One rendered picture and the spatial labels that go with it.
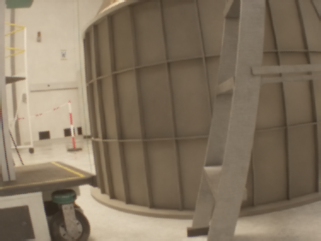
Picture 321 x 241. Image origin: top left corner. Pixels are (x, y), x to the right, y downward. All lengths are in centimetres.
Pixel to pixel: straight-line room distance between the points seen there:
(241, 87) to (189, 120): 81
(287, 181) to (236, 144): 88
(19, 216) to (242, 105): 87
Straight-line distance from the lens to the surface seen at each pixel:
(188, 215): 167
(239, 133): 89
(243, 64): 91
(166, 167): 176
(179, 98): 169
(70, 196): 136
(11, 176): 142
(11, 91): 938
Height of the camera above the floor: 54
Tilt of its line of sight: 1 degrees down
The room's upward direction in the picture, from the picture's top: 6 degrees counter-clockwise
